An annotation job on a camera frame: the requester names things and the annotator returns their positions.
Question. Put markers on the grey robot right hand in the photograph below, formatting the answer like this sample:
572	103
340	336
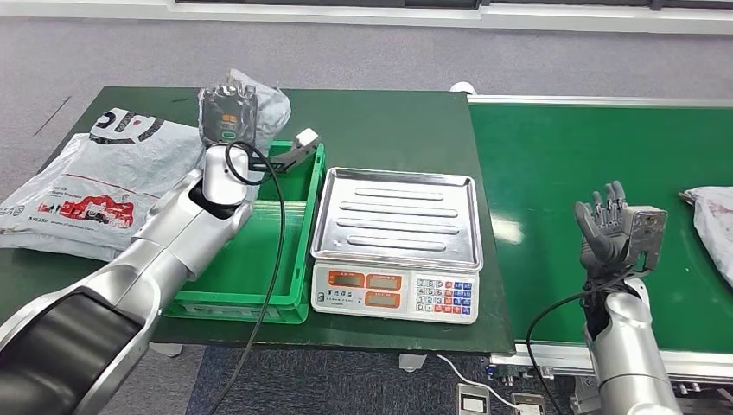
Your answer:
601	235

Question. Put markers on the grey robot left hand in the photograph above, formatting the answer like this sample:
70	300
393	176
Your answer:
229	114

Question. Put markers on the grey parcel bag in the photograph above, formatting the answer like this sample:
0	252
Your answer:
716	229
272	109

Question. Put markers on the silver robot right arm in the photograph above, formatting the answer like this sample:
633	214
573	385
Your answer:
630	355

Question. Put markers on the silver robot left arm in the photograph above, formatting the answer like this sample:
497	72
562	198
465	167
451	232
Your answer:
154	252

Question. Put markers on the green conveyor belt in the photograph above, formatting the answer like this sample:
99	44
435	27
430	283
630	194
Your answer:
544	154

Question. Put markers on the grey floor socket box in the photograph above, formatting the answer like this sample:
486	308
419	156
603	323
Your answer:
528	406
473	404

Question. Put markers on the white conveyor roller end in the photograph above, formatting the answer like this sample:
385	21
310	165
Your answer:
462	88

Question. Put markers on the large flat printed mailer bag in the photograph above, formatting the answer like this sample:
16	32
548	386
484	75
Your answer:
97	183

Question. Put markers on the green plastic crate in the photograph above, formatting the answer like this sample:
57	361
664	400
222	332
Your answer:
258	269

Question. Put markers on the white scale with steel tray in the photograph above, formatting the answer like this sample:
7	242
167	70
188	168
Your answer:
401	217

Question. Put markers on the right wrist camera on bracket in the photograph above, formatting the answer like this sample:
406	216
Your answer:
646	235

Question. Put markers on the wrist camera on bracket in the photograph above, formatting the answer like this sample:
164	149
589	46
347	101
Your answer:
646	235
303	143

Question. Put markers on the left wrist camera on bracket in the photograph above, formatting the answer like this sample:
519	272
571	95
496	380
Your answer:
303	143

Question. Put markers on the grey table leg bracket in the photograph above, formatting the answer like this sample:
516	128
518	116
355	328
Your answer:
412	363

